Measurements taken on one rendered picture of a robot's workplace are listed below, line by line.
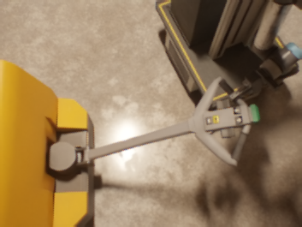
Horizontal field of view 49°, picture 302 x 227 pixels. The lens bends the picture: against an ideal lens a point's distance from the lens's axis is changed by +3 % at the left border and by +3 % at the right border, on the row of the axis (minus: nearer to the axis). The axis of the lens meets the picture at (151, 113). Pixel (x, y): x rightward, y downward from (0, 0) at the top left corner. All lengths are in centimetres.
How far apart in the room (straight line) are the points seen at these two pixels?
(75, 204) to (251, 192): 120
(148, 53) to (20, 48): 104
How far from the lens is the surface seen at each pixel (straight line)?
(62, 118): 214
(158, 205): 234
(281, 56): 158
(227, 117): 152
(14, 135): 170
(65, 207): 203
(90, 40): 281
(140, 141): 172
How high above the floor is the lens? 233
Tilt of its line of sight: 70 degrees down
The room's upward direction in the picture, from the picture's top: 2 degrees clockwise
